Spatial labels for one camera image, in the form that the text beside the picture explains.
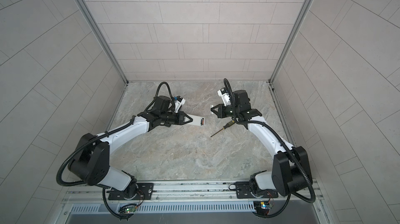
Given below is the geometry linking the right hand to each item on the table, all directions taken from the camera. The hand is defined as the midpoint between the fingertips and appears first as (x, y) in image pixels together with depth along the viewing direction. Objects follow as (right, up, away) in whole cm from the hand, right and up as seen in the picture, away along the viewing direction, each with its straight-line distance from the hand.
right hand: (211, 110), depth 79 cm
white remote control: (-8, -6, +5) cm, 11 cm away
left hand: (-9, -4, +2) cm, 10 cm away
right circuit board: (+24, -42, -10) cm, 49 cm away
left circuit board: (-34, -40, -15) cm, 55 cm away
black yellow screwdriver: (+12, -9, +14) cm, 21 cm away
